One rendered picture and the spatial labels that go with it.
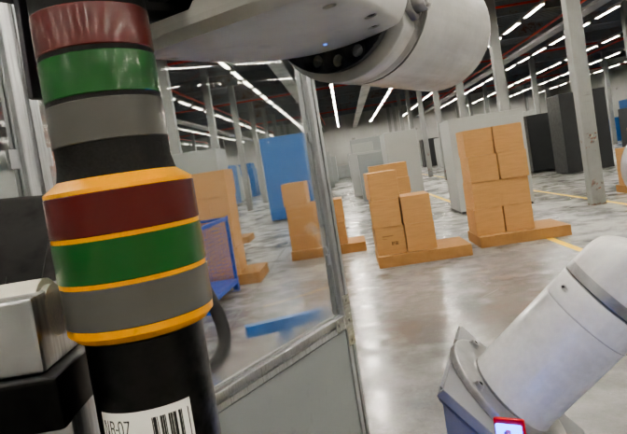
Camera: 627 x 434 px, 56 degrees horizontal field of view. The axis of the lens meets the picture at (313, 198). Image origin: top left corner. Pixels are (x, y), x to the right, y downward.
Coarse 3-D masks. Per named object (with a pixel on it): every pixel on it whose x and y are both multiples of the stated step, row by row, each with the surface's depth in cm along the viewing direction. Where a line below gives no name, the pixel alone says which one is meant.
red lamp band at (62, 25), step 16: (96, 0) 16; (32, 16) 16; (48, 16) 16; (64, 16) 16; (80, 16) 16; (96, 16) 16; (112, 16) 16; (128, 16) 16; (144, 16) 17; (32, 32) 16; (48, 32) 16; (64, 32) 16; (80, 32) 16; (96, 32) 16; (112, 32) 16; (128, 32) 16; (144, 32) 17; (48, 48) 16
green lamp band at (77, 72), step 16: (112, 48) 16; (128, 48) 16; (48, 64) 16; (64, 64) 16; (80, 64) 16; (96, 64) 16; (112, 64) 16; (128, 64) 16; (144, 64) 17; (48, 80) 16; (64, 80) 16; (80, 80) 16; (96, 80) 16; (112, 80) 16; (128, 80) 16; (144, 80) 17; (48, 96) 16; (64, 96) 16
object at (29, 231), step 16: (0, 208) 33; (16, 208) 33; (32, 208) 33; (0, 224) 32; (16, 224) 32; (32, 224) 32; (0, 240) 31; (16, 240) 31; (32, 240) 31; (48, 240) 31; (0, 256) 30; (16, 256) 30; (32, 256) 30; (48, 256) 30; (0, 272) 29; (16, 272) 29; (32, 272) 29; (48, 272) 29
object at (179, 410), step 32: (96, 352) 16; (128, 352) 16; (160, 352) 16; (192, 352) 17; (96, 384) 17; (128, 384) 16; (160, 384) 16; (192, 384) 17; (128, 416) 16; (160, 416) 16; (192, 416) 17
